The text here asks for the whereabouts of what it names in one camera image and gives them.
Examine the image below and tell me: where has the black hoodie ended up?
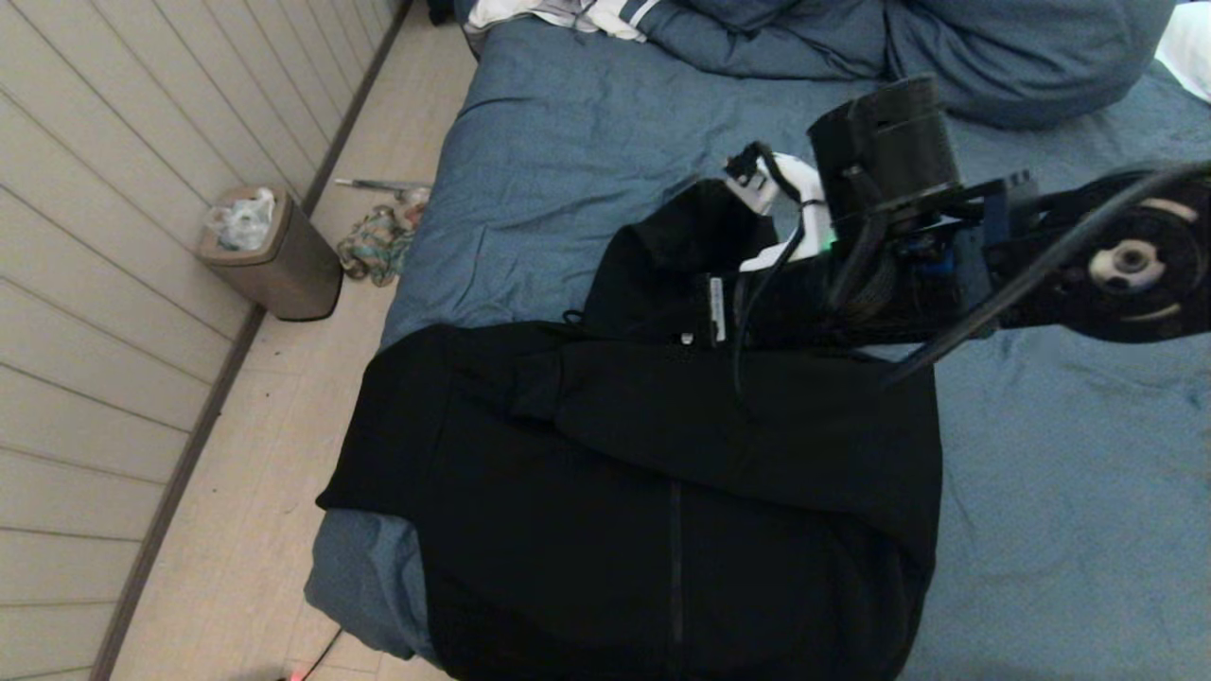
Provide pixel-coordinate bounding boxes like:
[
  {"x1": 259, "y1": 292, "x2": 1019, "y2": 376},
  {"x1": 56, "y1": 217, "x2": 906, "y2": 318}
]
[{"x1": 317, "y1": 178, "x2": 944, "y2": 681}]

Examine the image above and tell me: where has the blue bed cover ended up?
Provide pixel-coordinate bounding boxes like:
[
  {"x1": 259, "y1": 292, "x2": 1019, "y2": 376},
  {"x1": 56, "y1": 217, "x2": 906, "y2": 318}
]
[{"x1": 303, "y1": 19, "x2": 1211, "y2": 681}]

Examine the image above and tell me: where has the white striped garment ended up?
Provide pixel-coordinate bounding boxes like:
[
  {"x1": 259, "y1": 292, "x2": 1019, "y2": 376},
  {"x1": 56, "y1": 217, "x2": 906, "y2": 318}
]
[{"x1": 464, "y1": 0, "x2": 663, "y2": 44}]

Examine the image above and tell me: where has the bunched blue duvet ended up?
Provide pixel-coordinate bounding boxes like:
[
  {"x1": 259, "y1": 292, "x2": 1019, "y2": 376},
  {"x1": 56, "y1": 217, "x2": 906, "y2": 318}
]
[{"x1": 639, "y1": 0, "x2": 1179, "y2": 131}]

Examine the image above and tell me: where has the multicoloured cloth bundle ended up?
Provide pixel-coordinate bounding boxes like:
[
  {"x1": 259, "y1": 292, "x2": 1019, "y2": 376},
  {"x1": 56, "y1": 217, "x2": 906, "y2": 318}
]
[{"x1": 338, "y1": 203, "x2": 422, "y2": 288}]

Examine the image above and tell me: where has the white pillow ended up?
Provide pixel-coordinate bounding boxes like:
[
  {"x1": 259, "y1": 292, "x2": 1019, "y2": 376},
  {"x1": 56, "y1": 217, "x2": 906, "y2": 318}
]
[{"x1": 1156, "y1": 0, "x2": 1211, "y2": 103}]

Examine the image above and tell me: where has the brown trash bin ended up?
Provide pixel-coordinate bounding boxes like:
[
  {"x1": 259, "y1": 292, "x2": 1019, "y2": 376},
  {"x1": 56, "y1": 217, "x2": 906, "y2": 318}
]
[{"x1": 196, "y1": 186, "x2": 343, "y2": 323}]

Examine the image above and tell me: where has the clear plastic bin bag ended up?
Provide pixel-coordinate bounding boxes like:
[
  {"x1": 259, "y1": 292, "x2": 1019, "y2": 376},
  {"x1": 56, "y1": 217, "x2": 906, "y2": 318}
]
[{"x1": 204, "y1": 189, "x2": 277, "y2": 254}]

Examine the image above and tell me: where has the floor cable with red light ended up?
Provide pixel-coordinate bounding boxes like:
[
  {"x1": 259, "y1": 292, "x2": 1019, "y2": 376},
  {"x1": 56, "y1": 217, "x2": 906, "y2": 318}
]
[{"x1": 284, "y1": 627, "x2": 343, "y2": 681}]

